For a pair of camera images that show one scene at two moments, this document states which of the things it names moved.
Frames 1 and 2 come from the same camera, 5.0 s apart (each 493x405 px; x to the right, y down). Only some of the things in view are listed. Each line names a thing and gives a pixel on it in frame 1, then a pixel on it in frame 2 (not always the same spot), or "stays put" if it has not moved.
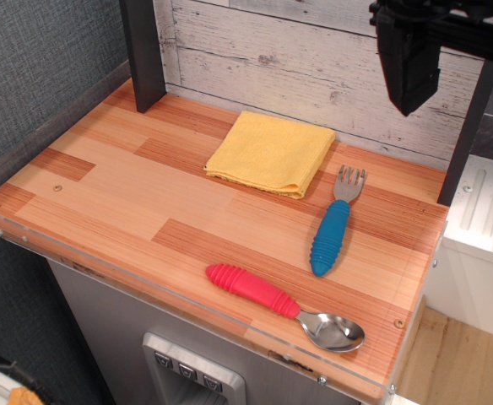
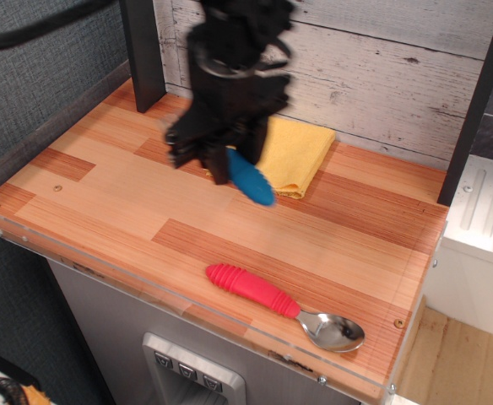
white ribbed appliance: (474, 278) stays put
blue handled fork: (329, 234) → (249, 178)
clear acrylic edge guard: (175, 310) stays put
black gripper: (409, 42) → (238, 77)
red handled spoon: (332, 331) stays put
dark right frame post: (488, 78) stays put
